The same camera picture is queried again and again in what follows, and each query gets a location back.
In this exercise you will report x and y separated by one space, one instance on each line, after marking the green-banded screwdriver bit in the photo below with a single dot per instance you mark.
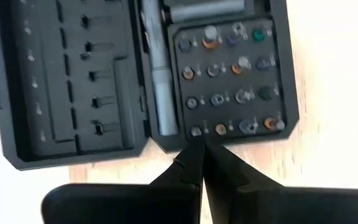
258 35
265 93

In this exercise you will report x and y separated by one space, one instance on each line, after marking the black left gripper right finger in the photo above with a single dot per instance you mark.
275 205

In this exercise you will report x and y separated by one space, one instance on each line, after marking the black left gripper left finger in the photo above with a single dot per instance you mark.
120 202

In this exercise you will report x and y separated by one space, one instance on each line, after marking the grey extension bar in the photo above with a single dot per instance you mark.
207 11

